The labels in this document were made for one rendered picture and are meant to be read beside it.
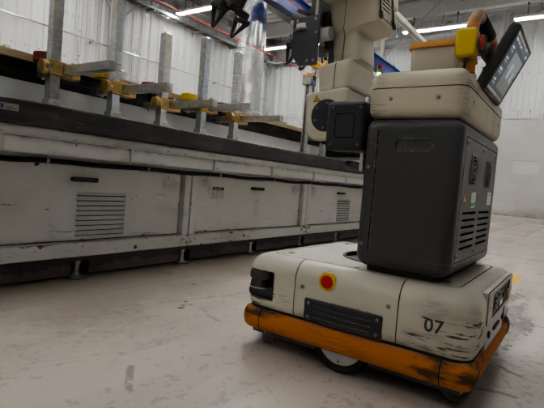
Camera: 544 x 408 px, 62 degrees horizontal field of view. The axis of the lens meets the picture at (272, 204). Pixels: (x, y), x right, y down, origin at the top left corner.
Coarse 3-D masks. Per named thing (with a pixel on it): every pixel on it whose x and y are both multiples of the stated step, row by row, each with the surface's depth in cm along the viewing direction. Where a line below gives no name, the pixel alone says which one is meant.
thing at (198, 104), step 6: (144, 102) 210; (150, 102) 208; (174, 102) 199; (180, 102) 197; (186, 102) 195; (192, 102) 193; (198, 102) 191; (204, 102) 189; (210, 102) 187; (216, 102) 188; (144, 108) 211; (150, 108) 210; (174, 108) 203
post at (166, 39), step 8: (168, 32) 198; (160, 40) 198; (168, 40) 198; (160, 48) 198; (168, 48) 198; (160, 56) 198; (168, 56) 198; (160, 64) 198; (168, 64) 199; (160, 72) 198; (168, 72) 199; (160, 80) 198; (168, 80) 200; (160, 112) 198; (160, 120) 198
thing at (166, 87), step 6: (138, 84) 175; (144, 84) 173; (150, 84) 171; (156, 84) 169; (162, 84) 167; (168, 84) 166; (96, 90) 190; (126, 90) 179; (132, 90) 177; (138, 90) 175; (144, 90) 173; (150, 90) 171; (156, 90) 169; (162, 90) 167; (168, 90) 167; (102, 96) 190
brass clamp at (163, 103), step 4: (156, 96) 196; (160, 96) 197; (152, 100) 197; (156, 100) 195; (160, 100) 196; (164, 100) 198; (168, 100) 200; (172, 100) 202; (176, 100) 204; (152, 104) 197; (156, 104) 196; (160, 104) 197; (164, 104) 198; (168, 104) 200; (164, 108) 199; (168, 108) 200; (172, 108) 202; (180, 108) 206; (172, 112) 207; (176, 112) 206; (180, 112) 206
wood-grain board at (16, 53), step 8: (0, 48) 160; (8, 48) 162; (8, 56) 164; (16, 56) 165; (24, 56) 167; (32, 56) 170; (168, 96) 225; (176, 96) 230; (224, 112) 261; (240, 112) 272; (288, 128) 317; (296, 128) 326
